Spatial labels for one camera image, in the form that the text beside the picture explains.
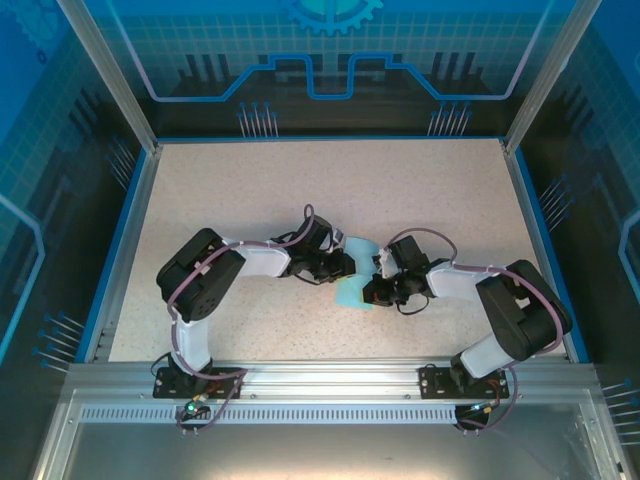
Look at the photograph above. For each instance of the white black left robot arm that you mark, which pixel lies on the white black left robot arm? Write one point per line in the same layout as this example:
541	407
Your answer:
260	262

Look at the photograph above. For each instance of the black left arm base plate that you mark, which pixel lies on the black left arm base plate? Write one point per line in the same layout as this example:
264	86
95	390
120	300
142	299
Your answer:
165	392

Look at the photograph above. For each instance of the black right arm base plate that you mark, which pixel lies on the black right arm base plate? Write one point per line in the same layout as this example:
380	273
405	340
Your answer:
431	385

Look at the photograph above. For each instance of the light blue cloth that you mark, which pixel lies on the light blue cloth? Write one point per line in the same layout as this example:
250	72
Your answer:
350	295

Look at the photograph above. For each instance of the aluminium frame post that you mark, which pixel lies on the aluminium frame post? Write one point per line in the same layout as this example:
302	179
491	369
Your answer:
541	70
117	70

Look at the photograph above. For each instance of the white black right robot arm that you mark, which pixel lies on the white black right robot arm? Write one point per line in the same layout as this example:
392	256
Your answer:
452	285

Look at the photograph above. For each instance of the blue side rail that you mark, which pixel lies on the blue side rail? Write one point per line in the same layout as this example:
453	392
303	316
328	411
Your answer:
546	250

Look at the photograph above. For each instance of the aluminium side rail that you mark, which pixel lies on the aluminium side rail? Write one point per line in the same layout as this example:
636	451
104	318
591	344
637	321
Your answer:
129	250

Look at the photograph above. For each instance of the blue edge strip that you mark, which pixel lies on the blue edge strip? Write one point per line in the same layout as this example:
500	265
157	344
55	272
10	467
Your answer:
330	138

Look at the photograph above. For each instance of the long aluminium mounting rail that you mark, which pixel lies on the long aluminium mounting rail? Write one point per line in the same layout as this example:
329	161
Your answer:
330	375

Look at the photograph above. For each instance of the sheet metal tray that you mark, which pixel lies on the sheet metal tray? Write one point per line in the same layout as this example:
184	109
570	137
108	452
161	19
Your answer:
320	450

